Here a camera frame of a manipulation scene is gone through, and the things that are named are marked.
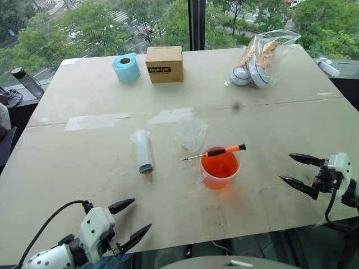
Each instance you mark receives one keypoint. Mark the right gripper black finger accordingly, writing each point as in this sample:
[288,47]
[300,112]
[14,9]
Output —
[300,185]
[307,159]

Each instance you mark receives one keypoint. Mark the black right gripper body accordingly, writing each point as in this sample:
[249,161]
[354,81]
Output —
[325,178]

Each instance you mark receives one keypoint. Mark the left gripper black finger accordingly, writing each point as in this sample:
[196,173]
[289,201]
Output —
[137,236]
[122,205]

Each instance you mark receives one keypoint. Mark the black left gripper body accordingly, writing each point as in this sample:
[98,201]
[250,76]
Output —
[115,246]

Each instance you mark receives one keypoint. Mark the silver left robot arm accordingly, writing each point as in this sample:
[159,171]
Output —
[50,257]

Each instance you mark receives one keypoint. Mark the clear plastic syringe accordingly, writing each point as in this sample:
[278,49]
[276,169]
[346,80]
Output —
[143,152]

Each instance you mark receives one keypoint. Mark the cup with orange liquid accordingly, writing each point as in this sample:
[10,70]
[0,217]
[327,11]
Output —
[220,171]

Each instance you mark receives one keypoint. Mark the small clear plastic cup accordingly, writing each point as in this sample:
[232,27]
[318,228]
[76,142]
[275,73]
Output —
[190,134]

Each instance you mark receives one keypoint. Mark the dark water bottle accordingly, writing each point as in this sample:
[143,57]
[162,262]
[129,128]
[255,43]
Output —
[28,82]

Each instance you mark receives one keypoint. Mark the orange and black screwdriver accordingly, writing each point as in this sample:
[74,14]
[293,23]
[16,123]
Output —
[221,151]

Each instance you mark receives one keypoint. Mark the large clear tape patch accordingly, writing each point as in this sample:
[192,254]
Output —
[95,122]

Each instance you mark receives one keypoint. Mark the white tube-shaped object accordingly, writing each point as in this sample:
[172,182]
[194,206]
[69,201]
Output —
[328,67]

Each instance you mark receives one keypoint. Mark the small clear tape patch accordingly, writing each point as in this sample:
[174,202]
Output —
[171,115]

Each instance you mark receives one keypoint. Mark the clear plastic bag with items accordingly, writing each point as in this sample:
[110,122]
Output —
[261,61]

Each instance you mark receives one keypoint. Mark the blue paper roll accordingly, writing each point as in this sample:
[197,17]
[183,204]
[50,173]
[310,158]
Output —
[126,68]

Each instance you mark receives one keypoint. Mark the brown cardboard box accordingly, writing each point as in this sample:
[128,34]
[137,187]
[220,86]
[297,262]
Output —
[164,65]

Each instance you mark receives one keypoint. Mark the grey cloth bundle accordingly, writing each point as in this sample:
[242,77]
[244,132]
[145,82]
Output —
[4,117]

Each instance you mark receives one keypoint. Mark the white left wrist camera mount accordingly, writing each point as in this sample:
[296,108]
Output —
[96,227]

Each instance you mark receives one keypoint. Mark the black window frame post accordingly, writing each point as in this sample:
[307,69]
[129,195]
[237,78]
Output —
[197,25]

